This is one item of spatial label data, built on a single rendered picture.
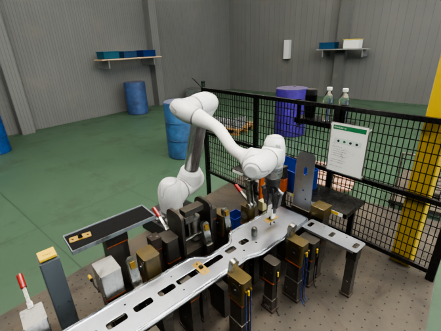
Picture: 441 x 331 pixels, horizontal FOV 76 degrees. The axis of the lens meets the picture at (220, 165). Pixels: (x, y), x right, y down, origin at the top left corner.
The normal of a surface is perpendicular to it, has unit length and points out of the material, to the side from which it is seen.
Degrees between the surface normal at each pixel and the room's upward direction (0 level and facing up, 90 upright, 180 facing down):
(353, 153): 90
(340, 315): 0
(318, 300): 0
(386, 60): 90
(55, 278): 90
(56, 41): 90
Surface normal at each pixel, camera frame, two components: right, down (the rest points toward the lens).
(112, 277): 0.66, 0.27
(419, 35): -0.64, 0.32
